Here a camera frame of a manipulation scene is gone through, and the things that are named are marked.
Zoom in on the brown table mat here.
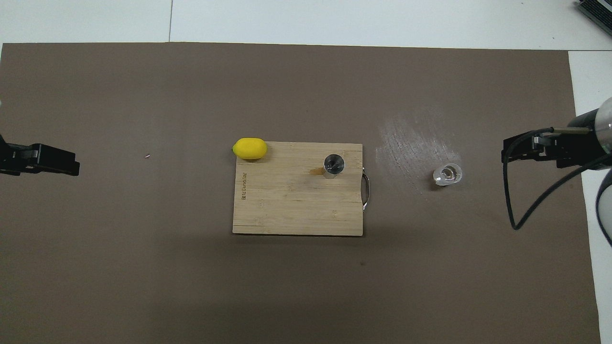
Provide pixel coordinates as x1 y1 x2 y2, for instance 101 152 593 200
0 42 602 344

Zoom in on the bamboo cutting board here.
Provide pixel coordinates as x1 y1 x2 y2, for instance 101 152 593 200
232 142 371 237

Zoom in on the grey ribbed metal device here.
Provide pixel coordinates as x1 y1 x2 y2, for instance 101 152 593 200
575 0 612 36

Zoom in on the small clear glass cup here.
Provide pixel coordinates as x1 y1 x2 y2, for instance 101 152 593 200
433 162 464 187

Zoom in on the yellow lemon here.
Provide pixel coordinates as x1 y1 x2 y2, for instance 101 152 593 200
232 138 268 160

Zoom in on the steel double jigger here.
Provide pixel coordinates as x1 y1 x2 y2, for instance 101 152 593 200
323 154 346 180

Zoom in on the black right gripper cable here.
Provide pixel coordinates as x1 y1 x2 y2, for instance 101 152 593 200
502 127 612 231

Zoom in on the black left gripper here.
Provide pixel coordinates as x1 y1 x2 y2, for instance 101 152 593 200
0 134 80 177

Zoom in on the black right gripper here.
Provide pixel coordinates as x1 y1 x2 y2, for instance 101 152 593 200
502 107 604 168

